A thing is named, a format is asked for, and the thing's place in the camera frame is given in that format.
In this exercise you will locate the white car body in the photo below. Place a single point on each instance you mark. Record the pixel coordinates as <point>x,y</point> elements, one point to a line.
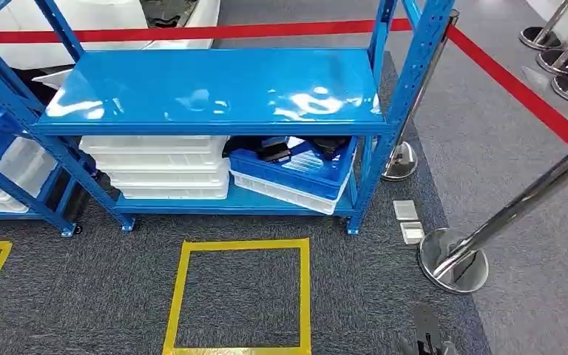
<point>112,14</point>

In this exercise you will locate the blue metal shelf rack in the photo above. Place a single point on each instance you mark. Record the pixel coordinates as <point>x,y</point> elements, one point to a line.
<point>24,198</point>
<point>215,88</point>

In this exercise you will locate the steel floor outlet plate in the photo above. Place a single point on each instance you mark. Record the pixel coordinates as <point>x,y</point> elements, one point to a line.
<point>413,234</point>
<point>405,210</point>

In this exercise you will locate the yellow tape square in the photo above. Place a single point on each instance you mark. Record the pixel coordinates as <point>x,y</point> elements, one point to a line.
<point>245,245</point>

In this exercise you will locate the red barrier belt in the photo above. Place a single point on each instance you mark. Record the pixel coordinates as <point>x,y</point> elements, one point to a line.
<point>191,32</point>
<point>514,86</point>

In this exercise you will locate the black plastic part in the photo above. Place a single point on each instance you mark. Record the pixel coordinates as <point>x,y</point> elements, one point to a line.
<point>330,144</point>
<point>249,146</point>

